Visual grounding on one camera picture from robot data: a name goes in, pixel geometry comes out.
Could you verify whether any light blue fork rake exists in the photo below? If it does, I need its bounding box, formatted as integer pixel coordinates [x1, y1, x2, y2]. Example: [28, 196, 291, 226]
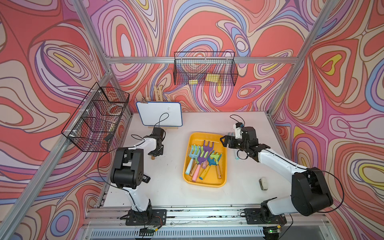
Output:
[185, 145, 201, 175]

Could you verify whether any yellow plastic storage tray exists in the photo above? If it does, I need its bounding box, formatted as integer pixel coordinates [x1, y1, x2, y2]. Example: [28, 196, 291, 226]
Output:
[182, 132, 228, 188]

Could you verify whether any light blue hand rake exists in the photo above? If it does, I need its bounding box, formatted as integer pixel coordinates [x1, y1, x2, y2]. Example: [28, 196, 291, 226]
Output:
[228, 132, 240, 161]

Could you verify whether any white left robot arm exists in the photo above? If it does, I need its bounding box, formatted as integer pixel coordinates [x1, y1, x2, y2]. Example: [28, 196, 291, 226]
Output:
[110, 127, 166, 213]

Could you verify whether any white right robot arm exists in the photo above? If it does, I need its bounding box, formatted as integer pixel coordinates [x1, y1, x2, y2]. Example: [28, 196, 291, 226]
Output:
[220, 125, 334, 221]

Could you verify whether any wooden whiteboard stand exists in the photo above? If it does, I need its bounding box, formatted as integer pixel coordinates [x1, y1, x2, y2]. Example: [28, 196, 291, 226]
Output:
[148, 126, 179, 130]

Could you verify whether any blue framed whiteboard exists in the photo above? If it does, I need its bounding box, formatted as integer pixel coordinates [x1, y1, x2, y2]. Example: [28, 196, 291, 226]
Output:
[136, 102, 183, 127]

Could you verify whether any small white eraser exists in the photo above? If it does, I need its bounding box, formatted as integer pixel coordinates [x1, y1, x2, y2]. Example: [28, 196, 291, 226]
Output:
[259, 177, 269, 191]

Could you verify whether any yellow sticky note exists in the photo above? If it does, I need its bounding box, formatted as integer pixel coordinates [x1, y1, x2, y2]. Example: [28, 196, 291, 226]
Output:
[205, 74, 221, 83]

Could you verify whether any green circuit board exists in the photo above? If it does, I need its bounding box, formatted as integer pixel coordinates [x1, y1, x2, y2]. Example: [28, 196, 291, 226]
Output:
[139, 228, 158, 237]

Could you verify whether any purple rake pink handle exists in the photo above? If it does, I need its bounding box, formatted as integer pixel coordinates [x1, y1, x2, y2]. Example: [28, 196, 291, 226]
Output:
[192, 141, 214, 182]

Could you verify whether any black wire basket left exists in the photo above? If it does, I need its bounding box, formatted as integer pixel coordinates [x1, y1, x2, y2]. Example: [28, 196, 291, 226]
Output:
[61, 83, 130, 153]

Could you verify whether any black wire basket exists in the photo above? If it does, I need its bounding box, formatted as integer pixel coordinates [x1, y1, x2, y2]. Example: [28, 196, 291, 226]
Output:
[174, 51, 239, 86]
[61, 83, 130, 153]

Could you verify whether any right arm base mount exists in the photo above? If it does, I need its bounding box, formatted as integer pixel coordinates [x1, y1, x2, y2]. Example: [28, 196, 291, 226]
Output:
[240, 197, 287, 226]

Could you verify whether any black wire basket back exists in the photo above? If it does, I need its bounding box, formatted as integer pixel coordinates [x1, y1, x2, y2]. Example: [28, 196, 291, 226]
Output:
[174, 51, 239, 86]

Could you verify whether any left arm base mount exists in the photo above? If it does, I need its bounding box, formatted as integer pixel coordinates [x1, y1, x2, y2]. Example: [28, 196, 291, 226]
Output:
[125, 209, 167, 227]

